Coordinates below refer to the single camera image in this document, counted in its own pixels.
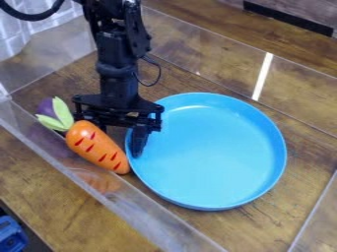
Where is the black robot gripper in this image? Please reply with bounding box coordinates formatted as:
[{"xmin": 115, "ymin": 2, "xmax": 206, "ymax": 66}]
[{"xmin": 72, "ymin": 62, "xmax": 164, "ymax": 158}]

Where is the orange toy carrot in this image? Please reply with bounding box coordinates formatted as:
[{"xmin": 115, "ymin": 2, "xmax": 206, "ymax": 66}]
[{"xmin": 35, "ymin": 95, "xmax": 131, "ymax": 175}]

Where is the purple toy eggplant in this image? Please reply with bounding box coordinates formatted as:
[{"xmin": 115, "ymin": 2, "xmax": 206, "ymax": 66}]
[{"xmin": 36, "ymin": 97, "xmax": 64, "ymax": 135}]

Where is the blue plastic plate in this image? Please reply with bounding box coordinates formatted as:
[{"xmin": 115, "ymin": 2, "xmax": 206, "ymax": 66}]
[{"xmin": 128, "ymin": 93, "xmax": 287, "ymax": 211}]

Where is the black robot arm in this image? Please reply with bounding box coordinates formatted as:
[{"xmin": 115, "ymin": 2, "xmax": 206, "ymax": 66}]
[{"xmin": 72, "ymin": 0, "xmax": 164, "ymax": 157}]

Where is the white patterned curtain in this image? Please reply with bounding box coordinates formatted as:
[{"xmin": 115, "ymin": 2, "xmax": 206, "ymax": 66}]
[{"xmin": 0, "ymin": 0, "xmax": 81, "ymax": 61}]

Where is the blue object at corner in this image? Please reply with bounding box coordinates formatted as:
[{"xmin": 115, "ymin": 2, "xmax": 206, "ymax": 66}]
[{"xmin": 0, "ymin": 216, "xmax": 29, "ymax": 252}]

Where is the clear acrylic enclosure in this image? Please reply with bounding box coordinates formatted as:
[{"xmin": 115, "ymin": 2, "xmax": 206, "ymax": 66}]
[{"xmin": 0, "ymin": 0, "xmax": 337, "ymax": 252}]

